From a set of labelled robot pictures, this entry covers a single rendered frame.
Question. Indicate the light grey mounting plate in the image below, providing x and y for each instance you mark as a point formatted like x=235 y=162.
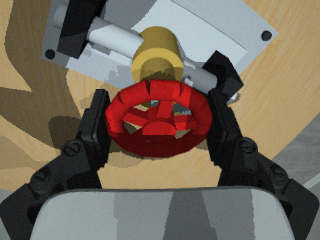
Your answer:
x=232 y=17

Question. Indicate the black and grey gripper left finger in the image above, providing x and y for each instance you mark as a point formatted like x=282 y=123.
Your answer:
x=76 y=166

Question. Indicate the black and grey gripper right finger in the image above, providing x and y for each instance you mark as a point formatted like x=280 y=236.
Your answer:
x=241 y=163

